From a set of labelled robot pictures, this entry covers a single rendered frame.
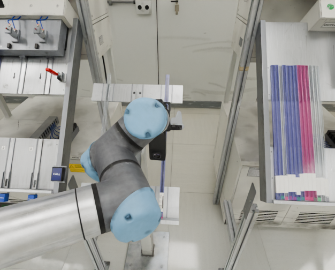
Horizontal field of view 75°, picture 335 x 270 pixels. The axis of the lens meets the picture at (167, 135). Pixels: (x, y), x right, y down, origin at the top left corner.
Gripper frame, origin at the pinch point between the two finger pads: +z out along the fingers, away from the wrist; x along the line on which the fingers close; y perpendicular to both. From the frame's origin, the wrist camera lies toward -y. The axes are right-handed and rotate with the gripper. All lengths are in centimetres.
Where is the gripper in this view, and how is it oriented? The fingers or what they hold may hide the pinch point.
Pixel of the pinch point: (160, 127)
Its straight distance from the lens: 73.3
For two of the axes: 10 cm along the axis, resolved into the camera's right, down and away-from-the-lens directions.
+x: -10.0, -0.4, 0.5
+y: 0.4, -10.0, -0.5
